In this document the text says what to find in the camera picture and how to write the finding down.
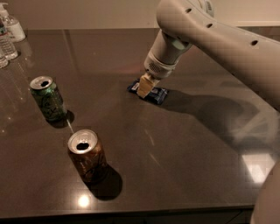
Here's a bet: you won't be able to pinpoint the blue rxbar blueberry wrapper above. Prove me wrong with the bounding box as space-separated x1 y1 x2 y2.
127 79 169 105

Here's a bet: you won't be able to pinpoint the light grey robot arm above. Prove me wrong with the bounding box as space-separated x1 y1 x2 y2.
137 0 280 110

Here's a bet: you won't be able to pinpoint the orange soda can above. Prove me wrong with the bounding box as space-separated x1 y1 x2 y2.
67 129 108 183

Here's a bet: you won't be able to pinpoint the green soda can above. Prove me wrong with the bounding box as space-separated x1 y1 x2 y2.
30 76 67 123

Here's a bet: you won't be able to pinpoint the clear water bottle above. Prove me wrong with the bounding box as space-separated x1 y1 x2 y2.
0 20 18 60

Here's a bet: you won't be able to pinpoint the white sanitizer pump bottle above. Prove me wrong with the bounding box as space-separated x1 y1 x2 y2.
0 3 25 43

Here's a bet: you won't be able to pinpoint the clear plastic bottle at edge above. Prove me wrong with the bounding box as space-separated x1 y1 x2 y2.
0 48 9 68

